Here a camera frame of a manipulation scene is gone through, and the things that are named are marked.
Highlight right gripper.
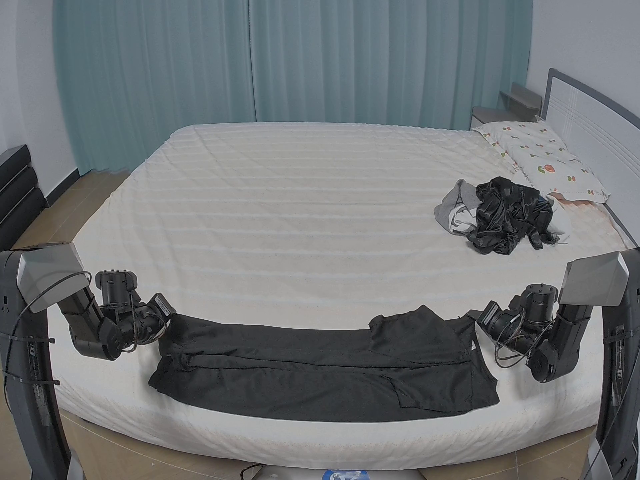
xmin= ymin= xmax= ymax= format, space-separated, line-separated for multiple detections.
xmin=476 ymin=300 xmax=537 ymax=355

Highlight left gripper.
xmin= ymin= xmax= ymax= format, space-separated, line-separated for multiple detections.
xmin=132 ymin=292 xmax=177 ymax=343

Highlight black polo shirt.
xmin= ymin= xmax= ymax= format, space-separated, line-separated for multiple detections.
xmin=148 ymin=305 xmax=501 ymax=423

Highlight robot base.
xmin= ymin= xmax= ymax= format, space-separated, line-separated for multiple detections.
xmin=250 ymin=463 xmax=373 ymax=480

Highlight pile of clothes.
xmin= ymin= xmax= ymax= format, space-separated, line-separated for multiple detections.
xmin=433 ymin=177 xmax=572 ymax=257

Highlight bed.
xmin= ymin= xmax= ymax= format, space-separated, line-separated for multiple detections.
xmin=47 ymin=68 xmax=640 ymax=461

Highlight white printed pillow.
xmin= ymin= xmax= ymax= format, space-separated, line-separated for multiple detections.
xmin=470 ymin=119 xmax=611 ymax=204

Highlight black chest of drawers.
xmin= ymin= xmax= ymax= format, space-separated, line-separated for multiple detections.
xmin=0 ymin=144 xmax=45 ymax=251

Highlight grey bedside table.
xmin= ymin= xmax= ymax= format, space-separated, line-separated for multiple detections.
xmin=470 ymin=82 xmax=543 ymax=130

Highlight blue-green curtain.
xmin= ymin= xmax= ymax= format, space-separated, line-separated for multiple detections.
xmin=52 ymin=0 xmax=258 ymax=174
xmin=247 ymin=0 xmax=533 ymax=130

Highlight black cable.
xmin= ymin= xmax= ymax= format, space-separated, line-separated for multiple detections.
xmin=117 ymin=325 xmax=168 ymax=354
xmin=494 ymin=338 xmax=531 ymax=369

